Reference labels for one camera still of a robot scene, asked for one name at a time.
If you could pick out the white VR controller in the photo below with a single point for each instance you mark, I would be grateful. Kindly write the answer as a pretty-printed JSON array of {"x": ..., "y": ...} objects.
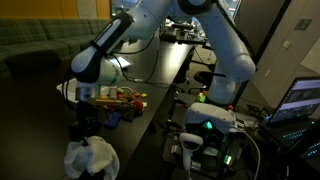
[{"x": 190, "y": 143}]

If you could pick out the dark green felt piece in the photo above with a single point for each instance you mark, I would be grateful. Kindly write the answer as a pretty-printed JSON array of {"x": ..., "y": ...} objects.
[{"x": 128, "y": 114}]

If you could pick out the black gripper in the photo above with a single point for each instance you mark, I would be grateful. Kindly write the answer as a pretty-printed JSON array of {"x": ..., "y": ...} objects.
[{"x": 88, "y": 115}]

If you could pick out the black office chair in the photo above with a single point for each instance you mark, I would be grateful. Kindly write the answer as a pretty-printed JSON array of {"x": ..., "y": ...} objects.
[{"x": 203, "y": 78}]

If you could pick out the white wall switch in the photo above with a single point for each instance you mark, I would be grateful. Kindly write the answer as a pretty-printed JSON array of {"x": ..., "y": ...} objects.
[{"x": 287, "y": 44}]

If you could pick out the open laptop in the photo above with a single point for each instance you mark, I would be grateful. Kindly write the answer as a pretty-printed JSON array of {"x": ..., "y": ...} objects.
[{"x": 296, "y": 100}]

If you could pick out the tablet with lit screen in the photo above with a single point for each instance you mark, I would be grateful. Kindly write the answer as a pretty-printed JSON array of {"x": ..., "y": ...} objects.
[{"x": 125, "y": 62}]

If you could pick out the white plastic bin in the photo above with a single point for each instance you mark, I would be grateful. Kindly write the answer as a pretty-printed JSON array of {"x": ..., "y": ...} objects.
[{"x": 66, "y": 90}]

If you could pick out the green plaid sofa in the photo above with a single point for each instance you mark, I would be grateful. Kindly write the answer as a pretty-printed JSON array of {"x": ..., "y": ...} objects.
[{"x": 36, "y": 35}]

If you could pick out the grey wall sign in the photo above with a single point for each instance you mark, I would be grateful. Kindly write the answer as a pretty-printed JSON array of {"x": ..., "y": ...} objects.
[{"x": 304, "y": 23}]

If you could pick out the black slanted pole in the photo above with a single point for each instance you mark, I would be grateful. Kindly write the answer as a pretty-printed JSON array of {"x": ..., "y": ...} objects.
[{"x": 266, "y": 36}]

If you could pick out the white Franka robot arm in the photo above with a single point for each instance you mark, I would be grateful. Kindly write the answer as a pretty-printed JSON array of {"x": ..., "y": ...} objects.
[{"x": 230, "y": 56}]

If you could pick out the white terry towel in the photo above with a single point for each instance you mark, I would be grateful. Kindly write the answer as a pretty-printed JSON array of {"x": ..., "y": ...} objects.
[{"x": 91, "y": 158}]

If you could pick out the white VR headset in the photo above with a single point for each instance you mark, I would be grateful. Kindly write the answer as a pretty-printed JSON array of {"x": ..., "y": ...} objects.
[{"x": 210, "y": 115}]

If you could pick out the dark upholstered chair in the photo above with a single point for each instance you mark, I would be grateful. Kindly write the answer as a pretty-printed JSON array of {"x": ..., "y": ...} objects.
[{"x": 33, "y": 61}]

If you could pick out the red plush ball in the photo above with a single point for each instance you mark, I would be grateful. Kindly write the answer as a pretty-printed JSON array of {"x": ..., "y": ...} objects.
[{"x": 137, "y": 106}]

